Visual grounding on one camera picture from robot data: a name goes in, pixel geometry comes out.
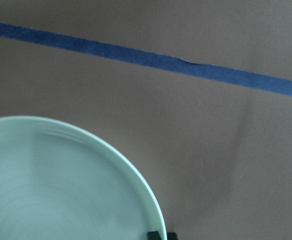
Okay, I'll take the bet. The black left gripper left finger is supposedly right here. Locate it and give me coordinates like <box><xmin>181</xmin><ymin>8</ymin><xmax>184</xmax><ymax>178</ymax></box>
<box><xmin>147</xmin><ymin>231</ymin><xmax>161</xmax><ymax>240</ymax></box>

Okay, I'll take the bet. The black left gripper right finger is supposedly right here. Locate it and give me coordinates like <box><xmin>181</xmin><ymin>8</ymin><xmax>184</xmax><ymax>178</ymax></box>
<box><xmin>166</xmin><ymin>232</ymin><xmax>178</xmax><ymax>240</ymax></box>

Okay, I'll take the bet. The light green ceramic plate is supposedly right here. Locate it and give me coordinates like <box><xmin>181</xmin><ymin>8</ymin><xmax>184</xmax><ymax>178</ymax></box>
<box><xmin>0</xmin><ymin>116</ymin><xmax>167</xmax><ymax>240</ymax></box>

